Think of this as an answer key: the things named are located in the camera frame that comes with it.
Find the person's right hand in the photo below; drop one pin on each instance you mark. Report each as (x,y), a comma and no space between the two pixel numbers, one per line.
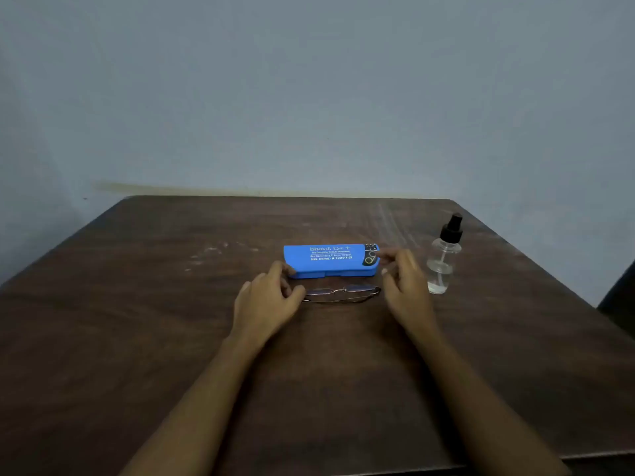
(411,297)

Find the person's left hand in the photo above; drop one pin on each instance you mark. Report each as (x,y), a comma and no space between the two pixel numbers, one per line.
(258,307)

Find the person's left thumb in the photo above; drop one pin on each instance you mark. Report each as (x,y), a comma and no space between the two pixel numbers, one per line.
(297,295)

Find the person's right thumb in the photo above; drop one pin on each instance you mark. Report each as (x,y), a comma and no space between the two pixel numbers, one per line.
(389,292)

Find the blue eyeglasses case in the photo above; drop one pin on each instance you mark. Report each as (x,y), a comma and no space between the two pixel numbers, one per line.
(330,261)

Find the person's right forearm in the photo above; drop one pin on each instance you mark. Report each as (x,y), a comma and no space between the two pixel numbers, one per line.
(476,411)

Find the person's left forearm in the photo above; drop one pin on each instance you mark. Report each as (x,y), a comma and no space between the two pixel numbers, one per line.
(198,411)

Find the clear spray bottle black nozzle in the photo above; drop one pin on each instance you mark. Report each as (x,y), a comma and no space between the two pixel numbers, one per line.
(441,262)

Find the thin metal frame eyeglasses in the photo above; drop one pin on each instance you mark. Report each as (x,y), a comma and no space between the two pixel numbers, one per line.
(342,293)

